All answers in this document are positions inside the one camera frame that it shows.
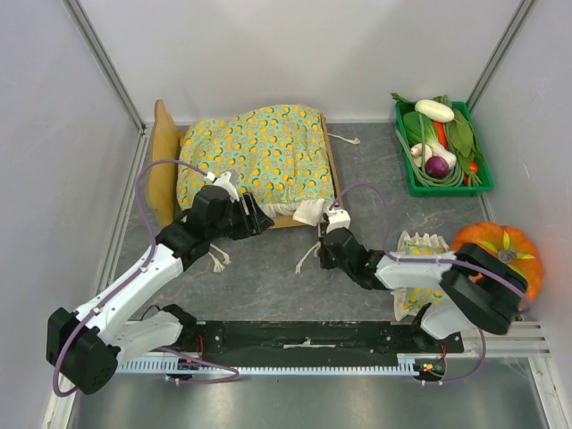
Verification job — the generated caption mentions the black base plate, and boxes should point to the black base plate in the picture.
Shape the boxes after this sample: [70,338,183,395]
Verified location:
[172,321,464,367]

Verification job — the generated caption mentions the green plastic crate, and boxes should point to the green plastic crate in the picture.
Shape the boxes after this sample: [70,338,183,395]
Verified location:
[391,93,493,198]

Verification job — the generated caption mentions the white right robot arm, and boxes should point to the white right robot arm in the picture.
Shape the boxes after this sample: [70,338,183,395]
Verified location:
[318,228,528,352]

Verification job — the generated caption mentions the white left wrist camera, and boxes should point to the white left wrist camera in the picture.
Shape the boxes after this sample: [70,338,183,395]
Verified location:
[206,170,240,202]

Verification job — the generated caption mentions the white front rope tie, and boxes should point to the white front rope tie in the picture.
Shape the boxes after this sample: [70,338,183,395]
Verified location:
[207,244,231,273]

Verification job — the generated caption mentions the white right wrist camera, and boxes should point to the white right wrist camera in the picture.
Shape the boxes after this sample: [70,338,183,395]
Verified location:
[319,206,350,237]

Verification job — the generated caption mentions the white eggplant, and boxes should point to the white eggplant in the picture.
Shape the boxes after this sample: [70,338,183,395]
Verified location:
[415,99,455,123]

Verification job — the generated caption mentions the wooden pet bed frame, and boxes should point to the wooden pet bed frame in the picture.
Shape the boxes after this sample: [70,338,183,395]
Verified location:
[147,100,340,228]

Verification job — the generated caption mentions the purple onion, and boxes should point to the purple onion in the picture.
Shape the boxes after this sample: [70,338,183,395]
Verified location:
[425,156,450,179]

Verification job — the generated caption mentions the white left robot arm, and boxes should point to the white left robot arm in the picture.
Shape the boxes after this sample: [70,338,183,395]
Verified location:
[46,185,274,397]

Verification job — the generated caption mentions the orange carrot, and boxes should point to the orange carrot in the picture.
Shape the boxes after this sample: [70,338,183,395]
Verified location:
[433,121,448,149]

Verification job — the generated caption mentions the orange pumpkin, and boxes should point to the orange pumpkin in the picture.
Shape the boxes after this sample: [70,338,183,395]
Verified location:
[450,222,543,301]

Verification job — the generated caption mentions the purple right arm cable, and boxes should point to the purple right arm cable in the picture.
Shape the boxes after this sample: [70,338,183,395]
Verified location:
[330,181,533,386]

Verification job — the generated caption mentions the lemon print cushion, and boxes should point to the lemon print cushion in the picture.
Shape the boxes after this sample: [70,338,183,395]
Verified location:
[176,104,335,226]

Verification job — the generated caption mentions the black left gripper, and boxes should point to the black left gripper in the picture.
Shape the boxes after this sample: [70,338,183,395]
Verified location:
[207,191,274,241]

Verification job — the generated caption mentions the green spinach leaves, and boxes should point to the green spinach leaves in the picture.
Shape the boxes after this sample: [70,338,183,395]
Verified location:
[391,92,484,163]

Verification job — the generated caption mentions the white cable duct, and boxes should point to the white cable duct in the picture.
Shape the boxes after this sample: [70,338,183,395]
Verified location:
[116,354,430,376]

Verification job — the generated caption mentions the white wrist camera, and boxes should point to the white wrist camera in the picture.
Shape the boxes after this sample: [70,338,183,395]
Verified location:
[319,206,350,237]
[206,170,240,202]

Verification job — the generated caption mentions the bok choy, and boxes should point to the bok choy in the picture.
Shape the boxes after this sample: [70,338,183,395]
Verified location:
[402,112,457,169]

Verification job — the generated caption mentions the white mushroom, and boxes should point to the white mushroom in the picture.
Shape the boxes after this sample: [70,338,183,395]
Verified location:
[410,143,425,168]

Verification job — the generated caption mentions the small lemon print pillow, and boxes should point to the small lemon print pillow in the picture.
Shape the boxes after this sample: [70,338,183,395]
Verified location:
[391,231,450,322]

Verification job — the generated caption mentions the green long beans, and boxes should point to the green long beans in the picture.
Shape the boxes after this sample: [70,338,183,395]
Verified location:
[395,130,463,188]

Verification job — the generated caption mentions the white rope tie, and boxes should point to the white rope tie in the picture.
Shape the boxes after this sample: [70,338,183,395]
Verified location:
[293,223,325,273]
[207,244,231,273]

